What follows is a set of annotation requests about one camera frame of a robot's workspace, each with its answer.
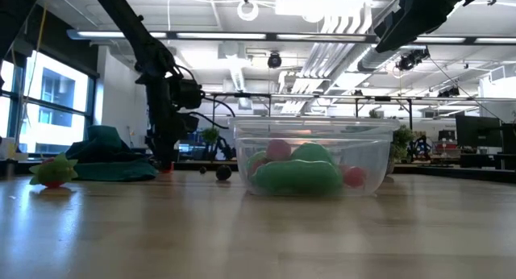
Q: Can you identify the black overhead rack frame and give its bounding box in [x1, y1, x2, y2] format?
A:
[201, 91, 414, 119]

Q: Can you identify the black aluminium table frame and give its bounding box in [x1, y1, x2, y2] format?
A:
[0, 156, 516, 184]

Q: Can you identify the yellow hanging cable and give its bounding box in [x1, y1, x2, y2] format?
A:
[18, 2, 48, 131]

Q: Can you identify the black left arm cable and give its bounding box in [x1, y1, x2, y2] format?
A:
[177, 65, 237, 131]

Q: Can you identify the white ventilation duct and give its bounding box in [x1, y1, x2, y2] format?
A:
[217, 40, 253, 93]

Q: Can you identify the blue black machine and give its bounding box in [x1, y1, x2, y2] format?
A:
[407, 133, 433, 163]

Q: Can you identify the clear plastic tupperware container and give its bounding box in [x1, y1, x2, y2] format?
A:
[228, 116, 401, 198]

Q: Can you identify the green pea pod toy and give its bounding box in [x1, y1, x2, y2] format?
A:
[249, 159, 344, 196]

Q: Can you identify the black computer monitor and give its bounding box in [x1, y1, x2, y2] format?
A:
[501, 123, 516, 155]
[455, 115, 504, 148]

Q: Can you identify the dark green cloth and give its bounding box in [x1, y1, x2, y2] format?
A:
[65, 124, 159, 182]

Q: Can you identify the green succulent plant in pot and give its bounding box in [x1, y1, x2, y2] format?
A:
[368, 109, 414, 175]

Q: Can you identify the potted green room plant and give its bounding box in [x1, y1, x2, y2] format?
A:
[201, 127, 221, 161]

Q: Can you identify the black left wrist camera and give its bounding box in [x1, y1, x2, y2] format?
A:
[173, 79, 206, 110]

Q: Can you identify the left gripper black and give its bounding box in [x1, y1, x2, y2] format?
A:
[139, 69, 201, 172]

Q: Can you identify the long ceiling light bar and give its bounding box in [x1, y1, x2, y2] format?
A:
[66, 28, 378, 42]
[413, 35, 516, 45]

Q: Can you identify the white ring lamp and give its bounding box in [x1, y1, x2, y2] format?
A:
[236, 0, 260, 23]

